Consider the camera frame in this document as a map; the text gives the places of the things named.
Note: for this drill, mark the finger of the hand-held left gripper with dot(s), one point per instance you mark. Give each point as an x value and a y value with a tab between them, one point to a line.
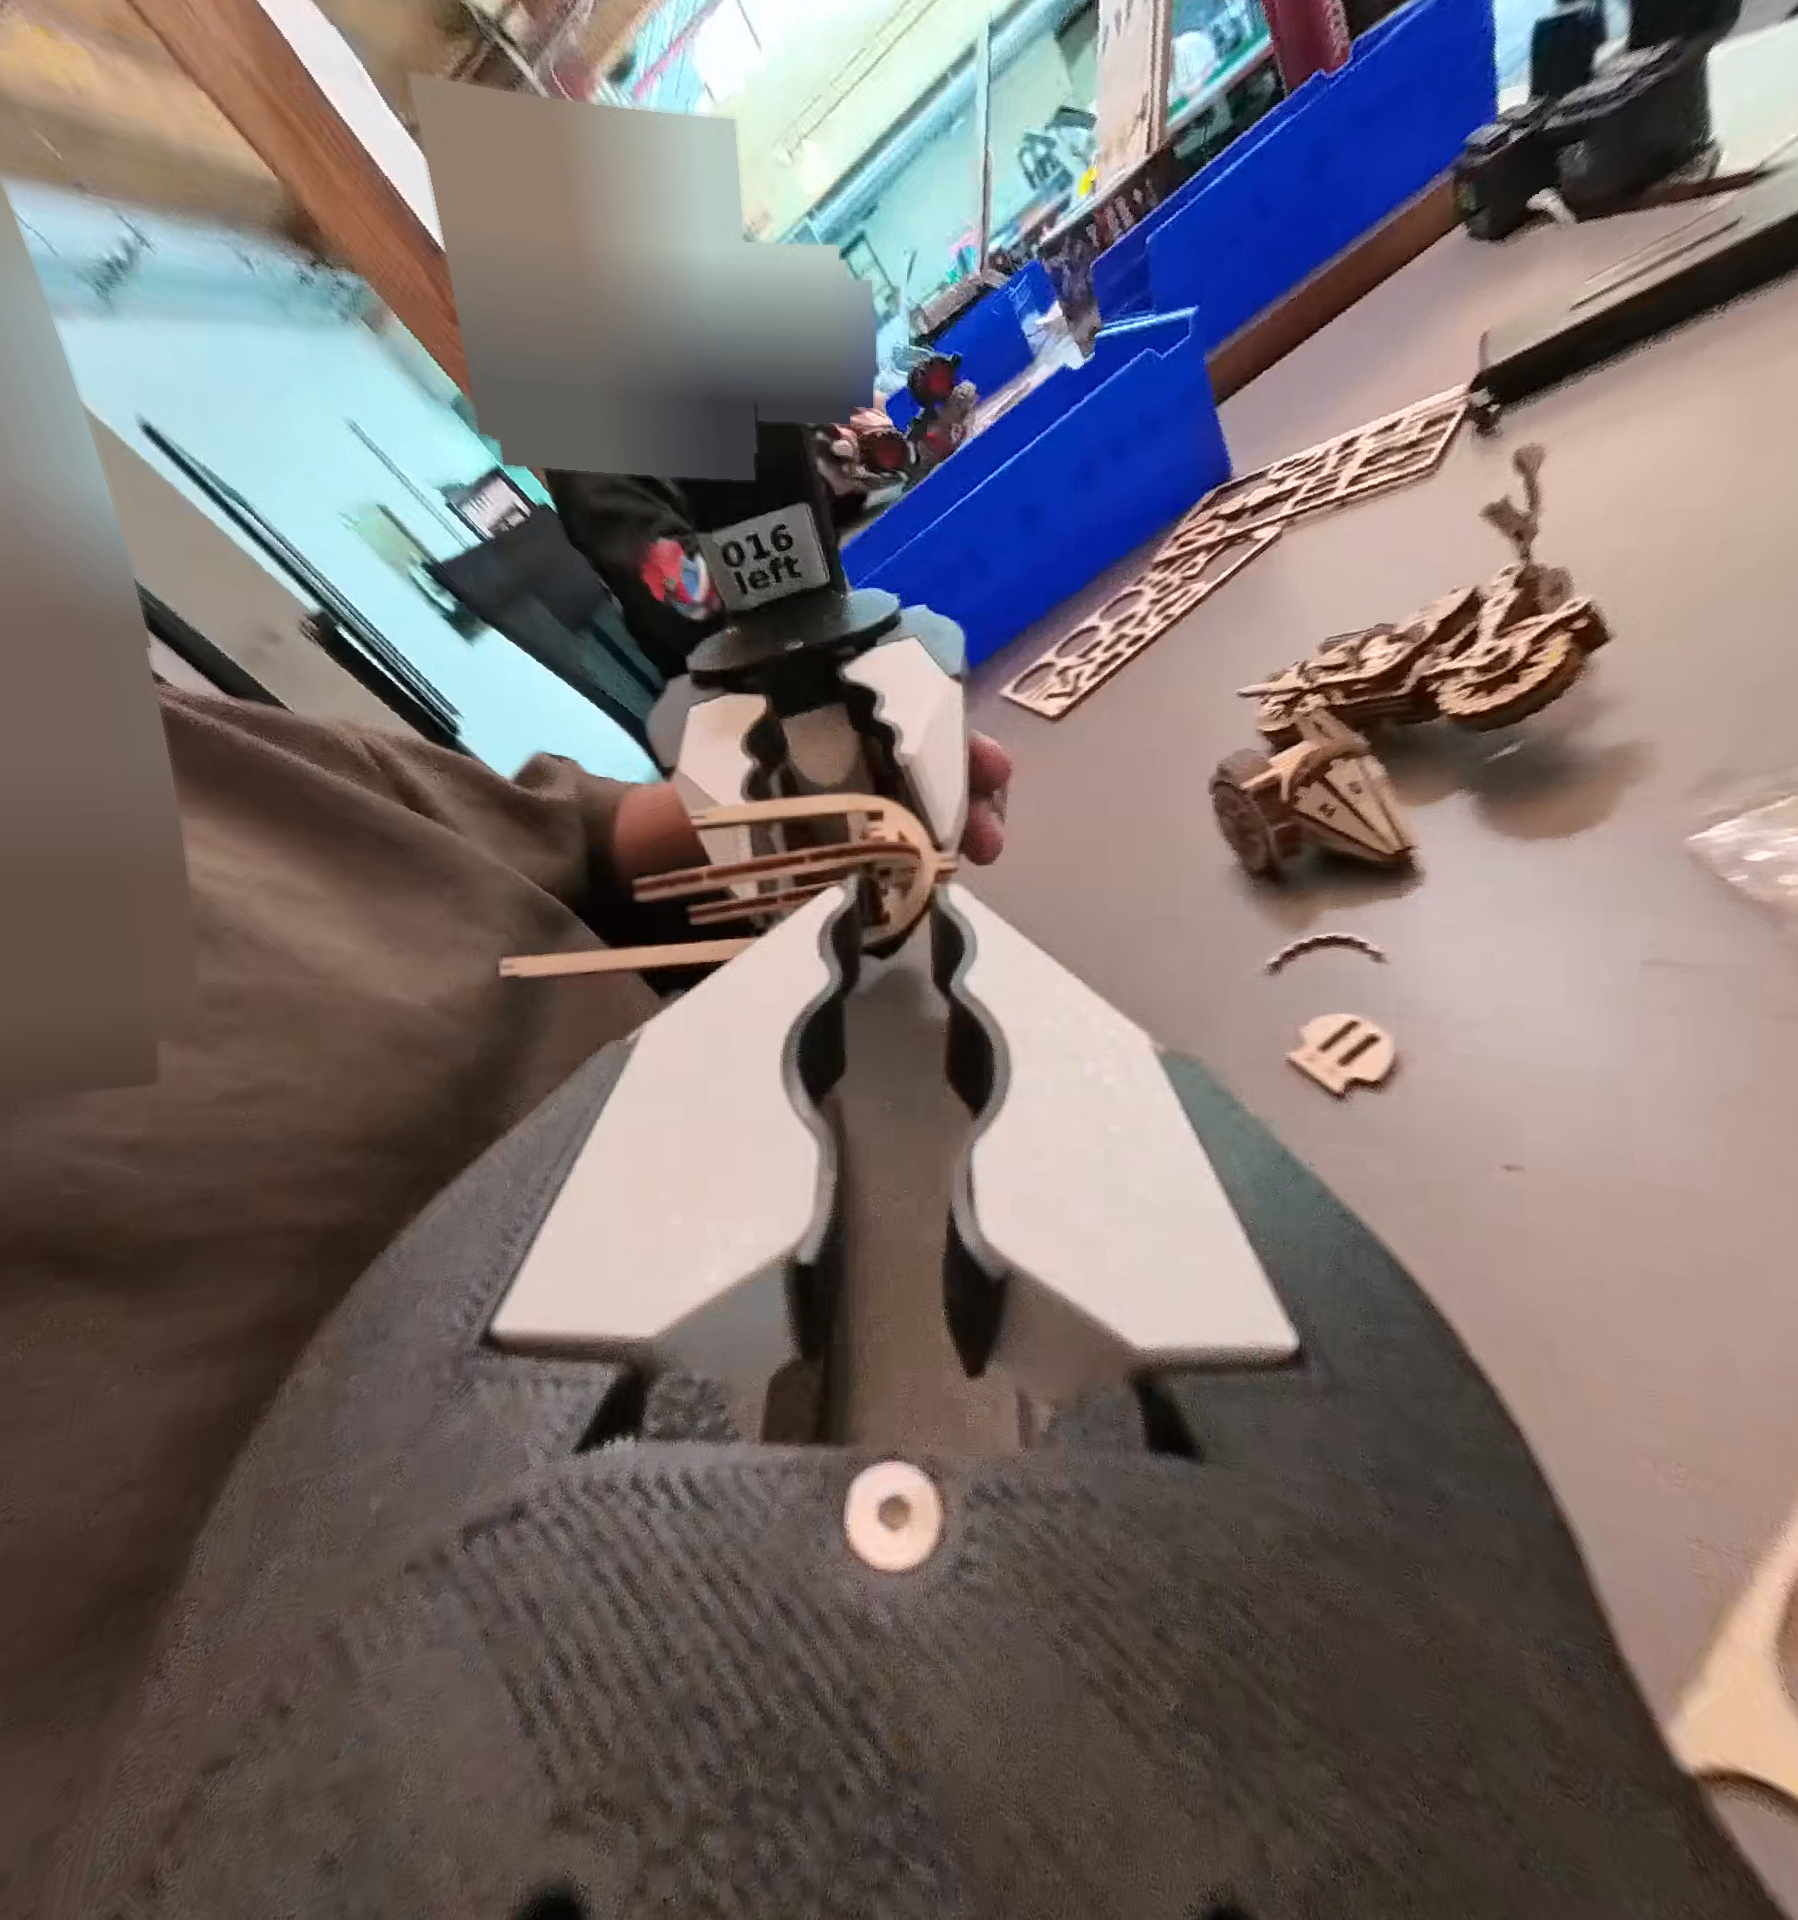
931	732
708	759

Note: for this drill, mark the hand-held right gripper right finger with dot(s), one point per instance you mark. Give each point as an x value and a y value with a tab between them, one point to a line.
1122	1186

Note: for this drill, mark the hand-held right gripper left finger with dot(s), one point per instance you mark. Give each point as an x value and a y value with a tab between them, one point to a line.
673	1186

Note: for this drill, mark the wooden arched rib piece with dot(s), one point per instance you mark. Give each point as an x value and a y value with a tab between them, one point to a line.
890	916

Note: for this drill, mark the wooden barrel cone assembly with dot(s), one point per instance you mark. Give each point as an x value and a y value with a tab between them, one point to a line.
1320	795

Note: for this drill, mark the person's left hand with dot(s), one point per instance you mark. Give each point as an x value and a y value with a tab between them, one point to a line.
991	795

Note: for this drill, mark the large wooden puzzle sheet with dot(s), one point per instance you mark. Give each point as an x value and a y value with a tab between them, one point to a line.
1080	678

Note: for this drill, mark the small slotted wooden disc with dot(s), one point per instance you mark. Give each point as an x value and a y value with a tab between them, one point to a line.
1312	1063

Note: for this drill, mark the blue plastic bin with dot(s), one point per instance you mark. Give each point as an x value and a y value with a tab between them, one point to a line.
1286	226
1048	497
988	337

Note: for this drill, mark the red and black gadget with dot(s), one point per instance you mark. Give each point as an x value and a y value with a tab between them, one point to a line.
925	382

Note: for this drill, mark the toothed wooden arc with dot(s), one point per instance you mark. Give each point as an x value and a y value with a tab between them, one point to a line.
1329	938

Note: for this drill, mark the wooden motorcycle model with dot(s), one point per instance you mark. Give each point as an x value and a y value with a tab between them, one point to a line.
1500	645

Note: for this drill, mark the clear plastic bag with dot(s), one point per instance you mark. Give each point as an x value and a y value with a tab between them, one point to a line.
1791	849

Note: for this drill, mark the black charger device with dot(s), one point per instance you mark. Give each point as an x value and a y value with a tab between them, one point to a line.
1634	120
1509	182

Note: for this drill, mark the wooden puzzle sheet with gear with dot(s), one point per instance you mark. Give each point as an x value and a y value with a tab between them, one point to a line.
1739	1696

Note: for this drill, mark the black flat box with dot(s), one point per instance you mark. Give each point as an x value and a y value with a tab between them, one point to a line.
1662	319

